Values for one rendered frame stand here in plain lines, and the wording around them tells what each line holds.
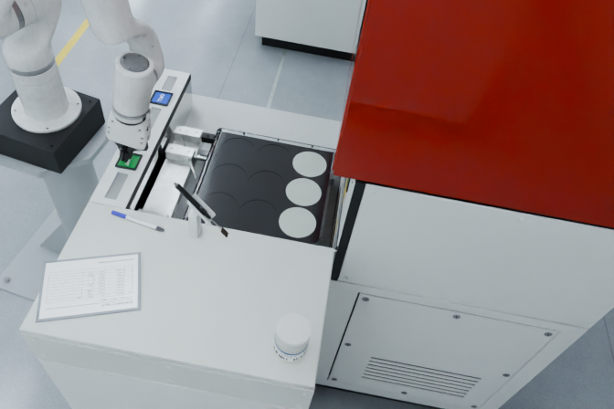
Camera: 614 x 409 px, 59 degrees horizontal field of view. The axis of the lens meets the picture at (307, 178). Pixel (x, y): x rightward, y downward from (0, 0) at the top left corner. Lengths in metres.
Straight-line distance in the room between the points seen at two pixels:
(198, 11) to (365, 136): 2.89
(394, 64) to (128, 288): 0.75
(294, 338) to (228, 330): 0.17
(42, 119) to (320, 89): 1.90
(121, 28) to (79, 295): 0.57
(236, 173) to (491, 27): 0.88
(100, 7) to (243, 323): 0.71
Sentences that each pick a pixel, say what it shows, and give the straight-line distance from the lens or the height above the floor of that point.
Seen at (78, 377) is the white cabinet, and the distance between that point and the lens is 1.46.
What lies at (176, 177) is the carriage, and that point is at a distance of 1.57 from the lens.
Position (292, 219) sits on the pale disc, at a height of 0.90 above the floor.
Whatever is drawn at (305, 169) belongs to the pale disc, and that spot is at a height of 0.90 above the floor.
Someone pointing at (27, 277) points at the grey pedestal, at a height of 0.01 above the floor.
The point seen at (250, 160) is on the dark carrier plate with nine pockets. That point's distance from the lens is 1.58.
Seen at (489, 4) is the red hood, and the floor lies 1.66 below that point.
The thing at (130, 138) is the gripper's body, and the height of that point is 1.08.
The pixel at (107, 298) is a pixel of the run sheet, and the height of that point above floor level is 0.97.
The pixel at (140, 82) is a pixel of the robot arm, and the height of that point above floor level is 1.27.
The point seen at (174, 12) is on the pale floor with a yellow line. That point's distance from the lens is 3.83.
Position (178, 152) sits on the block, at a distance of 1.59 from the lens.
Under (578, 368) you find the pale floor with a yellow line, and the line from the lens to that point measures 2.61.
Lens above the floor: 2.07
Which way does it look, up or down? 49 degrees down
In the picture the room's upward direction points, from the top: 9 degrees clockwise
